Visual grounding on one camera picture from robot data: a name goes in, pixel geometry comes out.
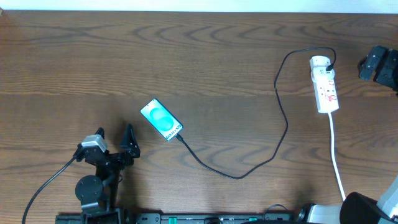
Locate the white USB charger adapter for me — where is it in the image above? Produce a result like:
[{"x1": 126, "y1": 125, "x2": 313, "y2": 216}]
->
[{"x1": 311, "y1": 66, "x2": 335, "y2": 83}]

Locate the white power strip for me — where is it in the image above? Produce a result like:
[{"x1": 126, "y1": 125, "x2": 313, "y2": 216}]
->
[{"x1": 310, "y1": 55, "x2": 339, "y2": 114}]

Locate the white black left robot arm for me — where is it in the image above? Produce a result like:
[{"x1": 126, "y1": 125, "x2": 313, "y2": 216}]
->
[{"x1": 73, "y1": 124, "x2": 141, "y2": 217}]

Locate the white power strip cord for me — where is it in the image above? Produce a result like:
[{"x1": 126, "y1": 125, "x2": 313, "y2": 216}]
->
[{"x1": 328, "y1": 112, "x2": 348, "y2": 202}]

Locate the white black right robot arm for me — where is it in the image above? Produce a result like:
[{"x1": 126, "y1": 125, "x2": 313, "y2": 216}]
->
[{"x1": 297, "y1": 45, "x2": 397, "y2": 224}]

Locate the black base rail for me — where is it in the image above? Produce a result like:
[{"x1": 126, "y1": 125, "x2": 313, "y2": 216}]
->
[{"x1": 55, "y1": 208, "x2": 308, "y2": 224}]

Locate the black USB charger cable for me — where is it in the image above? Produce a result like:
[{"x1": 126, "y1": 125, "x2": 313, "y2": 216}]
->
[{"x1": 175, "y1": 46, "x2": 337, "y2": 180}]

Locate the blue Galaxy smartphone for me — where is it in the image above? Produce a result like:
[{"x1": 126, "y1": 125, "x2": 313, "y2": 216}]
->
[{"x1": 140, "y1": 98, "x2": 183, "y2": 141}]

